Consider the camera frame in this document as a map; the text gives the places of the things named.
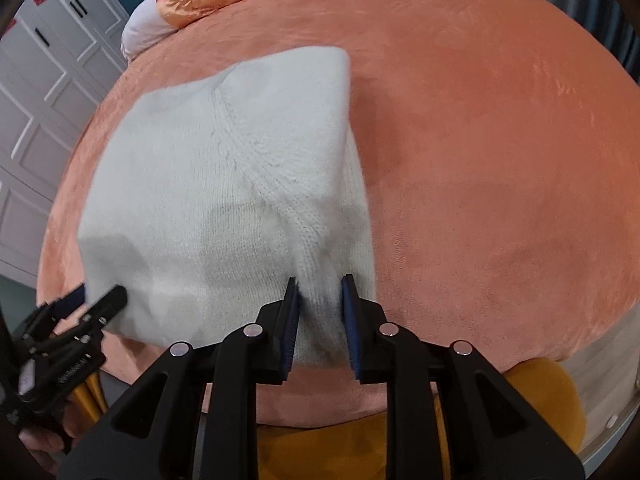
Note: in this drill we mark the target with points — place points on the grey striped fabric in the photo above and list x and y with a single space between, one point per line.
590 5

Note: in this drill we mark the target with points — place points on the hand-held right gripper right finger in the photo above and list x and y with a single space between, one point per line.
350 330

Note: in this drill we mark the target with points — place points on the white wardrobe doors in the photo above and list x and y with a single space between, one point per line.
40 110

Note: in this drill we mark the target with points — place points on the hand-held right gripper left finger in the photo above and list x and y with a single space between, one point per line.
290 330

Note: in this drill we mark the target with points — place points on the person's left hand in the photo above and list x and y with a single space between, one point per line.
47 455

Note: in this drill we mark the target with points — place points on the cream knit sweater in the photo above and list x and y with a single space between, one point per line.
200 160

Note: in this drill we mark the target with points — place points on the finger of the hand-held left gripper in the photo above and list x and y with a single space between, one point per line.
107 300
75 299

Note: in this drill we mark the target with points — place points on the person's mustard yellow clothing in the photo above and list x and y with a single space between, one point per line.
525 410

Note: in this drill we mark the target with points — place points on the orange plush blanket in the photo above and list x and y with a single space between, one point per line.
475 160

